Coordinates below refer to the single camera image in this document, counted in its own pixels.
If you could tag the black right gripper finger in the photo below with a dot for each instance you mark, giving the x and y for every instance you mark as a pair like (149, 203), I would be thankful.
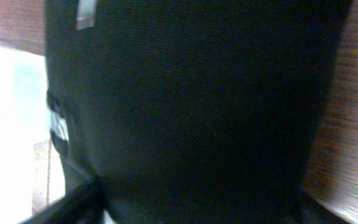
(83, 205)

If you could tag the black garment with tape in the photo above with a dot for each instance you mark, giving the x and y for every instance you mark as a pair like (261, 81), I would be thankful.
(189, 111)

